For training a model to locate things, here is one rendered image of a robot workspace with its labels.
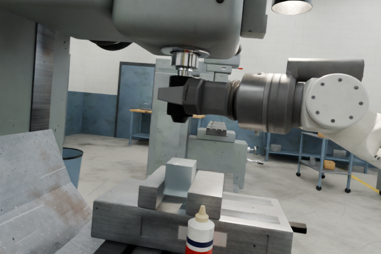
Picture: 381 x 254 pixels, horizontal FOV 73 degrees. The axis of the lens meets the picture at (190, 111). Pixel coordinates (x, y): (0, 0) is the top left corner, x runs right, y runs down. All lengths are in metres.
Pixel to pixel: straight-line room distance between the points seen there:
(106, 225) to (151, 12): 0.37
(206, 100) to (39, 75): 0.45
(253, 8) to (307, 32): 6.96
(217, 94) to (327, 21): 7.25
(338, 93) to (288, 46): 6.90
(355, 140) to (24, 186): 0.61
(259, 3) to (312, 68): 0.13
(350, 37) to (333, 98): 7.34
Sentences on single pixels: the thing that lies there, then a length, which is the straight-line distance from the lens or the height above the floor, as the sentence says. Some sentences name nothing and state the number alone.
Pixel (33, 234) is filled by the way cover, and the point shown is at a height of 0.95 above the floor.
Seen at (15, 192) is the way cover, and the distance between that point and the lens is 0.63.
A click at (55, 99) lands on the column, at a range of 0.77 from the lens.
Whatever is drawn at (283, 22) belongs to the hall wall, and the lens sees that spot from 7.36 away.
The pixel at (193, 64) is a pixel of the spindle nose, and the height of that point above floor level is 1.28.
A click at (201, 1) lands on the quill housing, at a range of 0.37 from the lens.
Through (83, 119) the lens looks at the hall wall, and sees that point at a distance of 8.17.
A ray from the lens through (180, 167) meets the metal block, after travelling 0.50.
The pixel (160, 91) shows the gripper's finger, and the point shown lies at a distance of 0.44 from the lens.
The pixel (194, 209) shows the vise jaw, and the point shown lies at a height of 1.04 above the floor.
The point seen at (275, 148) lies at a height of 0.30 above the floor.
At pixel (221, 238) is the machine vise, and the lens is 0.49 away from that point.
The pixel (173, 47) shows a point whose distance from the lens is 0.42.
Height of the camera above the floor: 1.22
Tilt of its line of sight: 2 degrees down
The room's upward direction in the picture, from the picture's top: 5 degrees clockwise
